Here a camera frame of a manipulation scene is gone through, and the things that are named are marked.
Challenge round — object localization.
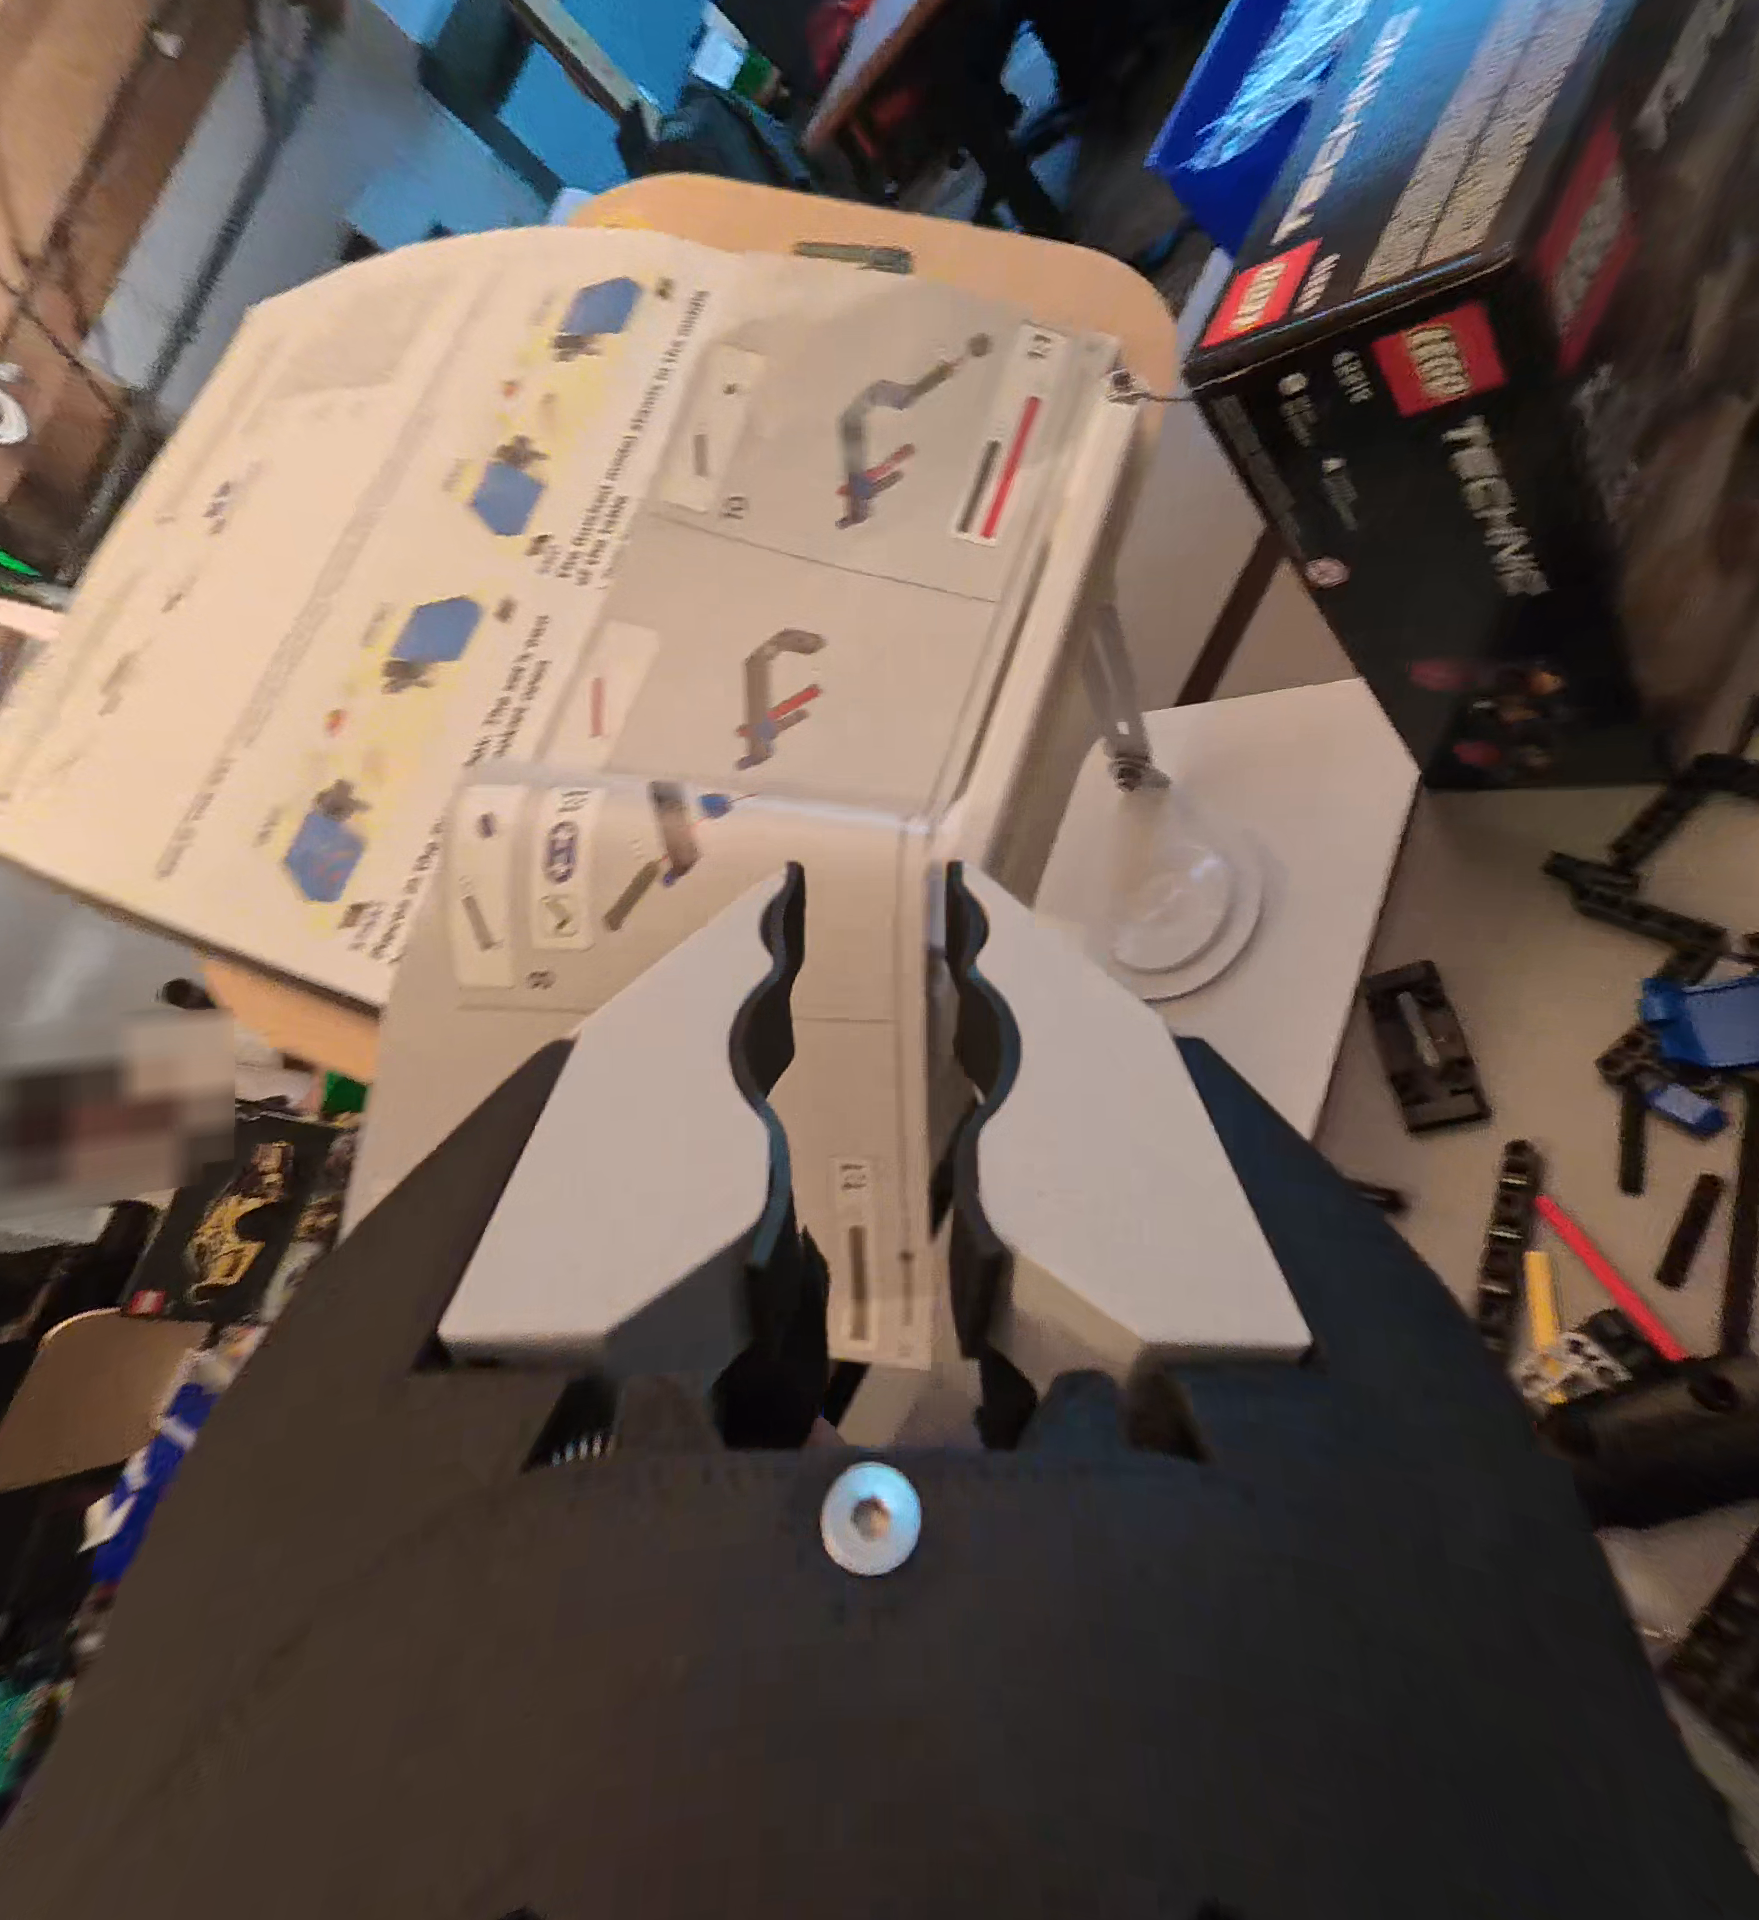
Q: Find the blue angled panel piece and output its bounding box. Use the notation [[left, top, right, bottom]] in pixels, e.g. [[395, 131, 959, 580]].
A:
[[1642, 960, 1759, 1075]]

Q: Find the cardboard box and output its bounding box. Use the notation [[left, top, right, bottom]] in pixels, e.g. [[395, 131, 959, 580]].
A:
[[0, 1308, 213, 1501]]

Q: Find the light grey connector piece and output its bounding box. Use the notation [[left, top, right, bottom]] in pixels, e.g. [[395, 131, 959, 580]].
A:
[[1517, 1320, 1638, 1403]]

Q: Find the black cylinder piece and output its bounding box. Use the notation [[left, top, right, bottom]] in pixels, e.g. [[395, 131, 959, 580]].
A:
[[1545, 1350, 1759, 1534]]

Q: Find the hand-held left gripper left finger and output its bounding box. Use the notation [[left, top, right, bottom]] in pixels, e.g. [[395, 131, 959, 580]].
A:
[[436, 862, 832, 1382]]

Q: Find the dark printed toy box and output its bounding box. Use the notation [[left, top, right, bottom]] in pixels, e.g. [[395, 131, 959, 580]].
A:
[[1149, 0, 1759, 791]]

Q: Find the instruction booklet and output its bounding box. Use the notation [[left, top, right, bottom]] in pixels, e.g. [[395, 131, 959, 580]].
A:
[[0, 226, 1132, 1369]]

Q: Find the black rectangular frame piece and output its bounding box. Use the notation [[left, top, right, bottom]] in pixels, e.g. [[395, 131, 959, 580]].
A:
[[1361, 960, 1492, 1130]]

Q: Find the dark toy box gold print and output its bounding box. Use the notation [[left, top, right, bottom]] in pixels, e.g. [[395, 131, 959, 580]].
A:
[[119, 1109, 361, 1330]]

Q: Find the red axle rod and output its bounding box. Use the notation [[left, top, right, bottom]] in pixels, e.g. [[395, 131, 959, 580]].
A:
[[1531, 1196, 1689, 1359]]

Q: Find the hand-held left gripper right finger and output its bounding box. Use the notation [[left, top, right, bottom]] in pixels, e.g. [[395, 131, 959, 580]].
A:
[[943, 861, 1314, 1380]]

